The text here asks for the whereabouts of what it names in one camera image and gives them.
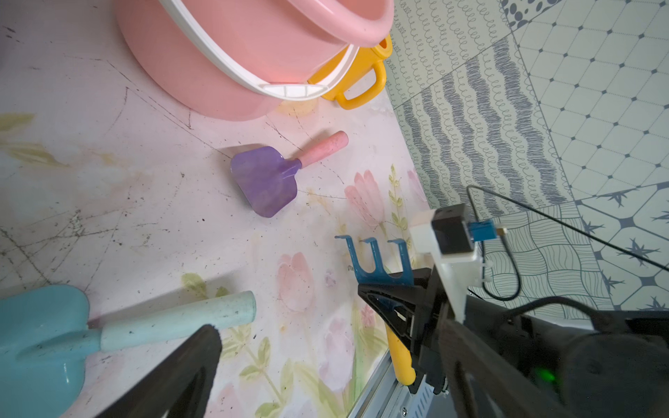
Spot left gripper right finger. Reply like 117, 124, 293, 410
437, 315, 580, 417

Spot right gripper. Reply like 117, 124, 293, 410
357, 268, 451, 395

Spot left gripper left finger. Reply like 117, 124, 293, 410
99, 325, 222, 417

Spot blue fork yellow handle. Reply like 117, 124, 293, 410
336, 235, 417, 387

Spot purple shovel pink handle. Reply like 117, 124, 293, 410
231, 131, 349, 218

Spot yellow watering can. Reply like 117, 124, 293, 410
322, 35, 393, 110

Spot pink plastic bucket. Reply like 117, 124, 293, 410
114, 0, 394, 121

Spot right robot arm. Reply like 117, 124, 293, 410
358, 268, 668, 417

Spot light blue trowel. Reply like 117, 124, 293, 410
1, 285, 257, 417

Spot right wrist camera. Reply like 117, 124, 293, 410
409, 204, 498, 323

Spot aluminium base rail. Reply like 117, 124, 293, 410
348, 351, 456, 418

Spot right camera cable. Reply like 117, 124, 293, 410
464, 184, 669, 302

